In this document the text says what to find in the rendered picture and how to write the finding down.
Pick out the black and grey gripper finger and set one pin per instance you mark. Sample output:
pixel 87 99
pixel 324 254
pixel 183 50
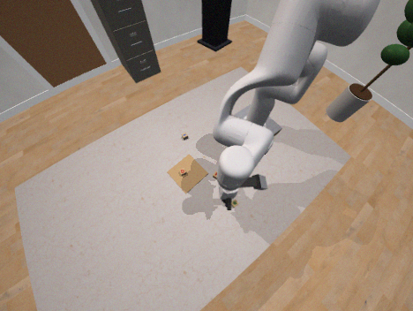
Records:
pixel 227 203

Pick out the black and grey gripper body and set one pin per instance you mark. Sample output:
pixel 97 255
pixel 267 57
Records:
pixel 224 194

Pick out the tan flat mat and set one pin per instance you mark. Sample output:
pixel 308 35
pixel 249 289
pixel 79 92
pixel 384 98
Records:
pixel 195 172

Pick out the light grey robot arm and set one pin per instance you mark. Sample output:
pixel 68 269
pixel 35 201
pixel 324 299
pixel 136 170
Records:
pixel 291 40

